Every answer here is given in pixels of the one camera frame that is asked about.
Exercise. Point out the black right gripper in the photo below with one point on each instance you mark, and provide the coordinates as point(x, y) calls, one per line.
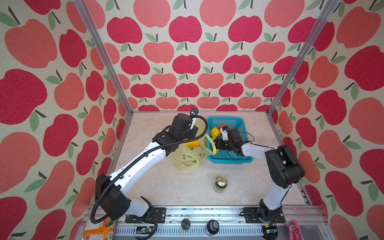
point(218, 143)

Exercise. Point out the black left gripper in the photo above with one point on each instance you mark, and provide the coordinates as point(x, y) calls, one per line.
point(194, 131)

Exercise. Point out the yellow toy banana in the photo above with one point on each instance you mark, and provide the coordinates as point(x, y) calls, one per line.
point(193, 144)

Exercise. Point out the yellow toy fruit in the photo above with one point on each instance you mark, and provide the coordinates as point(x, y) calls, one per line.
point(215, 133)

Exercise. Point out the yellow plastic bag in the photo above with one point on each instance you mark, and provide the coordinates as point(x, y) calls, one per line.
point(189, 158)

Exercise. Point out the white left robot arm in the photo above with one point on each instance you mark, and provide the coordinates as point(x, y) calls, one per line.
point(110, 191)

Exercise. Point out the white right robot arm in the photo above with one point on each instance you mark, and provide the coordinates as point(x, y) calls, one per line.
point(284, 167)

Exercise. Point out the teal plastic basket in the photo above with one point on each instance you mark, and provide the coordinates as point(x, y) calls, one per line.
point(225, 157)

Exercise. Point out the green drink can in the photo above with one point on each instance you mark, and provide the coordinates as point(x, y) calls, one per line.
point(220, 184)

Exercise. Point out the black round knob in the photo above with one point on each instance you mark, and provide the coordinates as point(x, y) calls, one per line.
point(212, 227)

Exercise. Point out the grey round button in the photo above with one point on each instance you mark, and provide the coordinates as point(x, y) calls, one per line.
point(185, 224)

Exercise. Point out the pink snack packet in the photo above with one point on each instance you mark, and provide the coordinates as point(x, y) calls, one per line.
point(294, 229)

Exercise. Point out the orange snack packet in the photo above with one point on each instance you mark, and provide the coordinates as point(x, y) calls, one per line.
point(104, 230)

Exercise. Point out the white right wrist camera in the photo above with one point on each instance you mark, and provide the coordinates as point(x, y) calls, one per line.
point(224, 135)

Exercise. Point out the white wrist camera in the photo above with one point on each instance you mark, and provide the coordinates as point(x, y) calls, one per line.
point(224, 135)
point(193, 113)

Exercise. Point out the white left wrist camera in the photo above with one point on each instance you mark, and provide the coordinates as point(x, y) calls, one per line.
point(193, 113)

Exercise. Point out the aluminium front rail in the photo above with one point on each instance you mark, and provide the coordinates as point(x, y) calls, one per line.
point(233, 226)

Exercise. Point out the left aluminium corner post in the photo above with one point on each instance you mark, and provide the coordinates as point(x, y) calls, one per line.
point(90, 24)

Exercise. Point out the aluminium corner post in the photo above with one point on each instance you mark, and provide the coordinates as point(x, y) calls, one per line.
point(319, 24)
point(90, 24)

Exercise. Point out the right aluminium corner post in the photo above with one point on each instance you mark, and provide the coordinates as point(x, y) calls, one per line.
point(319, 24)

